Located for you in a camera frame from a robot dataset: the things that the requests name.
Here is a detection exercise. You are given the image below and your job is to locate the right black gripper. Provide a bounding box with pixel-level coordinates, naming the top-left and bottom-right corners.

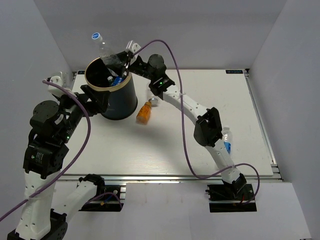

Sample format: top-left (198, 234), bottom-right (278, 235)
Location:
top-left (107, 50), bottom-right (156, 81)

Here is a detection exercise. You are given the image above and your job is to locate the clear bottle green-blue label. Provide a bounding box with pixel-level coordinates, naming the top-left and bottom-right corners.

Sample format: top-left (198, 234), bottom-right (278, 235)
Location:
top-left (107, 76), bottom-right (114, 87)

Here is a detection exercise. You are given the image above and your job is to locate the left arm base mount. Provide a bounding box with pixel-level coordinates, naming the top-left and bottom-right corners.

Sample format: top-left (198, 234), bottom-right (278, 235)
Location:
top-left (77, 174), bottom-right (124, 212)

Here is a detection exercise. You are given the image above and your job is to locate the clear bottle with silver cap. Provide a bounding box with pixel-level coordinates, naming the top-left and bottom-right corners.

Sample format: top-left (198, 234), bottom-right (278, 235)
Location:
top-left (147, 94), bottom-right (160, 107)

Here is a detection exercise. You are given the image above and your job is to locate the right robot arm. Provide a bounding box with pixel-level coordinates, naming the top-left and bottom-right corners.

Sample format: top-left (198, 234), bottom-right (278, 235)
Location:
top-left (107, 52), bottom-right (247, 200)

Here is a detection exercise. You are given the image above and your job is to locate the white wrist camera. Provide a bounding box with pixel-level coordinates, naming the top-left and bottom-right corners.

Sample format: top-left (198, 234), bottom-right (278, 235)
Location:
top-left (46, 71), bottom-right (74, 98)
top-left (125, 40), bottom-right (141, 57)

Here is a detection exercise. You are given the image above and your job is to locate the large clear unlabelled bottle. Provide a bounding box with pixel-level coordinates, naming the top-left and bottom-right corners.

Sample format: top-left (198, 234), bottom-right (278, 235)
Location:
top-left (91, 32), bottom-right (126, 77)

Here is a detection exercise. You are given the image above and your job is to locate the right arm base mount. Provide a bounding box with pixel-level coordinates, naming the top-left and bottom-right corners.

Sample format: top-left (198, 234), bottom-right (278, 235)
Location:
top-left (205, 184), bottom-right (257, 213)

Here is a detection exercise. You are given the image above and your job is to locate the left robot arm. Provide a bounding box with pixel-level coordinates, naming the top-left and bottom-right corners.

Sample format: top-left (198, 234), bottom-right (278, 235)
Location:
top-left (7, 85), bottom-right (110, 240)

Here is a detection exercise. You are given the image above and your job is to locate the small clear bottle blue label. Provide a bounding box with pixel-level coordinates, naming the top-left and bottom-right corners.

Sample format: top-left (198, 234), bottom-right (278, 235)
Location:
top-left (222, 125), bottom-right (233, 154)

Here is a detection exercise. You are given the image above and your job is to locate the clear bottle dark blue label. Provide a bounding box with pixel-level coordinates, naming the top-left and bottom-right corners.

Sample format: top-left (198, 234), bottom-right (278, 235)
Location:
top-left (111, 76), bottom-right (124, 87)

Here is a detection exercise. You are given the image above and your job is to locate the orange juice plastic bottle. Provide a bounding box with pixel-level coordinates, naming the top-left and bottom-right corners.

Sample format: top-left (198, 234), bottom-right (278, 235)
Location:
top-left (136, 101), bottom-right (152, 125)

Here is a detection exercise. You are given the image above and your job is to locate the dark green cylindrical bin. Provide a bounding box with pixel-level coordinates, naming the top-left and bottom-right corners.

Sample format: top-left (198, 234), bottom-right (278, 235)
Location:
top-left (84, 58), bottom-right (138, 120)

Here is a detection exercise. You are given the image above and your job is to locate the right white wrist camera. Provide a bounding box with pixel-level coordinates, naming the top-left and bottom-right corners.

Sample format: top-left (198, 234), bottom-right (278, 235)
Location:
top-left (125, 40), bottom-right (141, 57)

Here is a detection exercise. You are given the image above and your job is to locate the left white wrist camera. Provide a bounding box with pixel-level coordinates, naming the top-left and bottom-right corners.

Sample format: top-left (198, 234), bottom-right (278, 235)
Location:
top-left (46, 71), bottom-right (74, 98)

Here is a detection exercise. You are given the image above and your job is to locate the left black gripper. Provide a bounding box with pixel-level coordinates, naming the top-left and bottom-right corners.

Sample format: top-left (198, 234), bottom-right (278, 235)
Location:
top-left (55, 84), bottom-right (111, 143)

